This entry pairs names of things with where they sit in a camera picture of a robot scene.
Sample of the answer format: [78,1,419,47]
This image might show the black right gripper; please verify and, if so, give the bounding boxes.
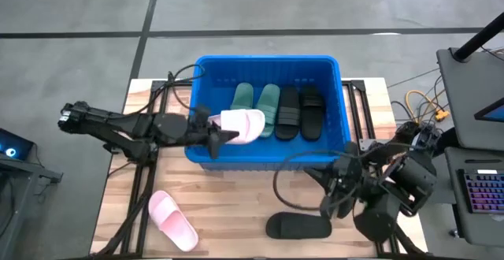
[304,155,363,220]

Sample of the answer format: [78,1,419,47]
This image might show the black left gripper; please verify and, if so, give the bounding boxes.
[183,103,241,160]

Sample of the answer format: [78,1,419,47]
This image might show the pink rubber slide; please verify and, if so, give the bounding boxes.
[207,108,267,146]
[147,190,200,252]

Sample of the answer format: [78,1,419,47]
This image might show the green rubber slide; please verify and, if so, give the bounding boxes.
[254,83,281,139]
[229,81,255,111]

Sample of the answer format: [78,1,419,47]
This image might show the black rubber slide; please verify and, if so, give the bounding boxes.
[274,86,301,142]
[265,211,333,240]
[298,85,326,142]

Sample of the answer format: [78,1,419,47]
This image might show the blue plastic bin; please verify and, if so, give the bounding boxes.
[183,54,352,171]

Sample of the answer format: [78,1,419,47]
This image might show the grey keyboard desk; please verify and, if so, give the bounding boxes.
[443,145,504,249]

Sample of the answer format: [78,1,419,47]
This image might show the backlit computer keyboard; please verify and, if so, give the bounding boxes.
[456,168,504,214]

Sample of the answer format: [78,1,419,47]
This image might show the grey desk panel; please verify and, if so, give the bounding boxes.
[435,46,504,153]

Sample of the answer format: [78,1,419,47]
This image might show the grey metal stand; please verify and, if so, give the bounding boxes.
[0,152,64,260]

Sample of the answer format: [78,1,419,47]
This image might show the tablet with blue screen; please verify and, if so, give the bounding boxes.
[474,97,504,124]

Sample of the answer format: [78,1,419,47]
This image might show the black device with blue light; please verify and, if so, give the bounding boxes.
[0,128,35,161]

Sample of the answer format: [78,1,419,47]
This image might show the black pole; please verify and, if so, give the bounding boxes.
[451,11,504,62]

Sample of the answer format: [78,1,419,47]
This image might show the black camera cable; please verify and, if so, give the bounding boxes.
[155,63,206,113]
[272,149,369,210]

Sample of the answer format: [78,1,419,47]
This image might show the black aluminium rig frame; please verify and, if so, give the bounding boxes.
[92,70,428,259]

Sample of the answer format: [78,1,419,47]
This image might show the yellow cable with plug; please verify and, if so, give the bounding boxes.
[405,89,450,141]

